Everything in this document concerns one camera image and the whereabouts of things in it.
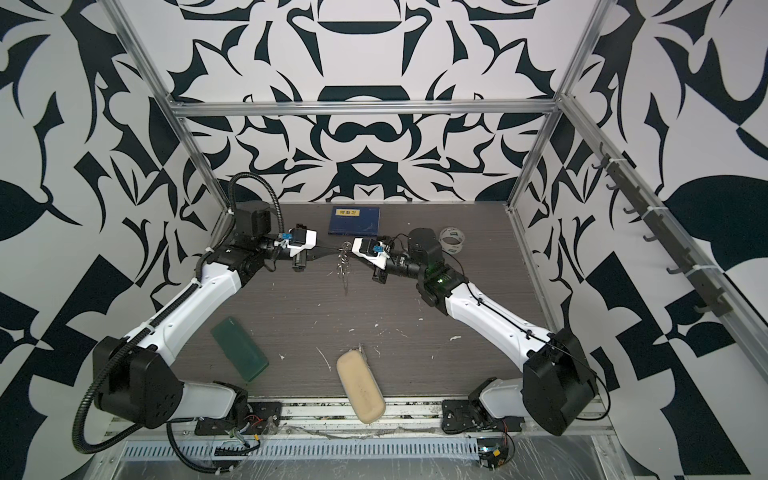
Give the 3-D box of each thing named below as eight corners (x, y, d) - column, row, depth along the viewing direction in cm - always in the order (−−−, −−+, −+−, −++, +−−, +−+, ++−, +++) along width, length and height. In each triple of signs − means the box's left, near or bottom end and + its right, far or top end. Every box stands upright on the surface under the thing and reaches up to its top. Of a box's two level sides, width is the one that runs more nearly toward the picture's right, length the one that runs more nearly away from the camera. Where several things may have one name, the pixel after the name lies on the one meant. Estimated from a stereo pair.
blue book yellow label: (329, 236, 113) (328, 232, 111) (333, 209, 121) (332, 206, 120) (379, 236, 113) (379, 233, 111) (379, 210, 121) (379, 206, 120)
